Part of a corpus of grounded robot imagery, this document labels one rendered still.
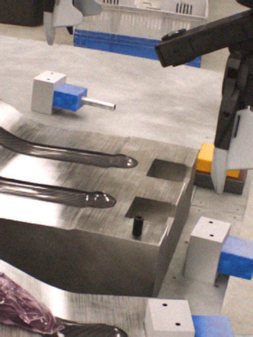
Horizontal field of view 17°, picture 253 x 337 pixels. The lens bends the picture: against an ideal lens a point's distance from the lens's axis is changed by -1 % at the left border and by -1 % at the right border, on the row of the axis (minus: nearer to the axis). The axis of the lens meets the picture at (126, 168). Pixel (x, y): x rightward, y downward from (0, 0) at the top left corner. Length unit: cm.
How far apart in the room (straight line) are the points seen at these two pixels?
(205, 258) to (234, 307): 149
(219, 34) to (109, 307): 29
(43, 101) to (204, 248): 51
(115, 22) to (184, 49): 315
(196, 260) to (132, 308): 17
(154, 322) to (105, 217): 18
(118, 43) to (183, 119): 264
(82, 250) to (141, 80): 75
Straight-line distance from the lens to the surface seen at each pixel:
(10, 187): 96
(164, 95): 152
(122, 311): 81
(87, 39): 406
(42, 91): 137
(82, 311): 80
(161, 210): 94
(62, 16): 131
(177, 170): 104
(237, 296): 250
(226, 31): 87
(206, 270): 97
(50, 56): 167
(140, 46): 404
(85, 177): 97
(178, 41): 88
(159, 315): 76
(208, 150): 122
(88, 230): 86
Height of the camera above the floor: 130
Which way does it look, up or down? 24 degrees down
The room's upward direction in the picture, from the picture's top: 7 degrees clockwise
